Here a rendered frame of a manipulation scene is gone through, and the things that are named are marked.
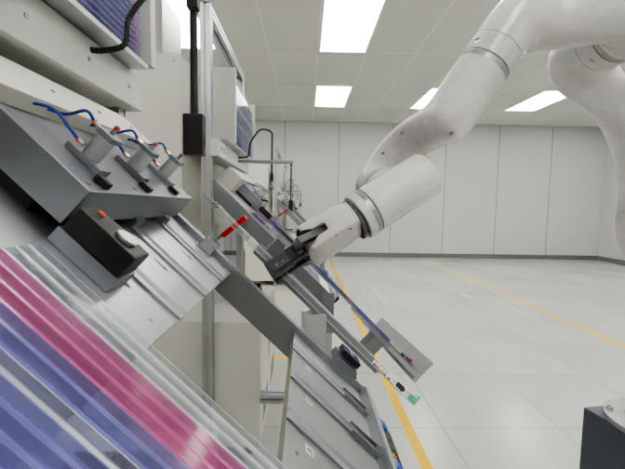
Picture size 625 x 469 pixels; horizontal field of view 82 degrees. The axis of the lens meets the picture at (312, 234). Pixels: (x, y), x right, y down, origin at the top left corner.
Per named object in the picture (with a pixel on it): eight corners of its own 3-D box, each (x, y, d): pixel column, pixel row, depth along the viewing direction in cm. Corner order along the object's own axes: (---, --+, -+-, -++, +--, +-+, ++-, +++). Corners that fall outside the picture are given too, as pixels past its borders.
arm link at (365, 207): (354, 205, 70) (341, 213, 69) (355, 181, 61) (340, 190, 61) (380, 238, 67) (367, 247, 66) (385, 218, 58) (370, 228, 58)
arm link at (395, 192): (348, 185, 67) (370, 194, 58) (405, 150, 68) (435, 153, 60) (365, 222, 70) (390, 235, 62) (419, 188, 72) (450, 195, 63)
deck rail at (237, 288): (344, 407, 79) (365, 387, 79) (345, 412, 77) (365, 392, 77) (99, 178, 75) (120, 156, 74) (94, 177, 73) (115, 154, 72)
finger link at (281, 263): (298, 244, 62) (264, 265, 61) (295, 236, 59) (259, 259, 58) (307, 259, 61) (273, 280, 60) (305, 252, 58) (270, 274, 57)
